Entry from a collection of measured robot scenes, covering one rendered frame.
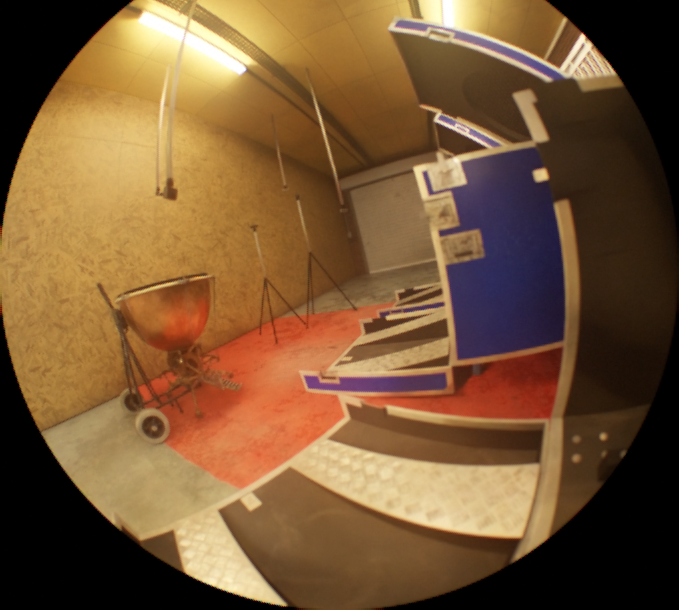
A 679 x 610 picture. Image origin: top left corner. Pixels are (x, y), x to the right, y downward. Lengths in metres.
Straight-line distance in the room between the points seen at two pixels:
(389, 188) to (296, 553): 7.11
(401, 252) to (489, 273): 6.05
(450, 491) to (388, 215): 6.73
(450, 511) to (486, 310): 0.67
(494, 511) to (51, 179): 3.15
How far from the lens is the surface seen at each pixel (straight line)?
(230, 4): 2.80
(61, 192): 2.70
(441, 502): 0.63
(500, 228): 0.90
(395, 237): 6.88
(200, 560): 0.82
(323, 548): 0.74
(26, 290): 2.48
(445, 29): 1.30
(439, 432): 0.85
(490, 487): 0.63
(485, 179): 0.91
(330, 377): 1.25
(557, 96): 0.61
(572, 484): 0.63
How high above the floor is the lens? 0.69
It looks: 3 degrees down
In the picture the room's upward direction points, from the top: 13 degrees counter-clockwise
